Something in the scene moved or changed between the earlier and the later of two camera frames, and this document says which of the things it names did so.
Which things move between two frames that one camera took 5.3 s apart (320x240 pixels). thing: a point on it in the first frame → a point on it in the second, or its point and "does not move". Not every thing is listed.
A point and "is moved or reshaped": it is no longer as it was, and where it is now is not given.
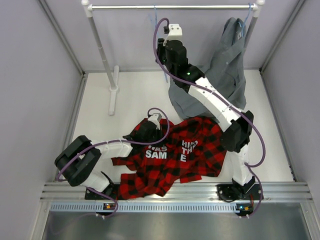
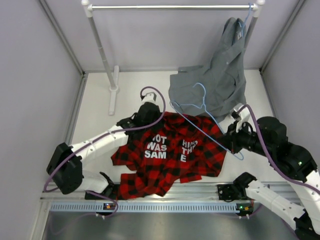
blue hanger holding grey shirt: [242, 26] does not move
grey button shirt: [224, 72] does not move
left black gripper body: [156, 136] → [157, 117]
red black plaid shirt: [192, 147] does not move
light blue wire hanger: [156, 24] is moved or reshaped
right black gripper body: [161, 53] → [243, 138]
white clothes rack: [111, 72] does not move
